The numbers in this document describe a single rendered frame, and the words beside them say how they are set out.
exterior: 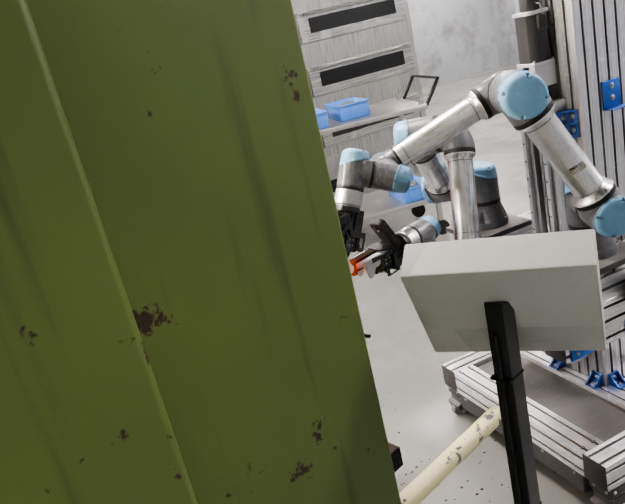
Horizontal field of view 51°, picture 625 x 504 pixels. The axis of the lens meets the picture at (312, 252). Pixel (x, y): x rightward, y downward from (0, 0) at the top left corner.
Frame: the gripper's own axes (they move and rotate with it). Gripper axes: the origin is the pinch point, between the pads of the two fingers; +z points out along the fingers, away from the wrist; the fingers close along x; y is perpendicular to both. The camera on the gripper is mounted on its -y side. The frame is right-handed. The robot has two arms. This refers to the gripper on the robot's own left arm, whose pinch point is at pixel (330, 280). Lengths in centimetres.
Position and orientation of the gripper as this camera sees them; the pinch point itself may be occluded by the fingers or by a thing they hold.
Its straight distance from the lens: 173.9
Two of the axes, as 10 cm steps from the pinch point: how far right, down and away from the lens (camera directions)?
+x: -6.7, -0.9, 7.4
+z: -1.5, 9.9, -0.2
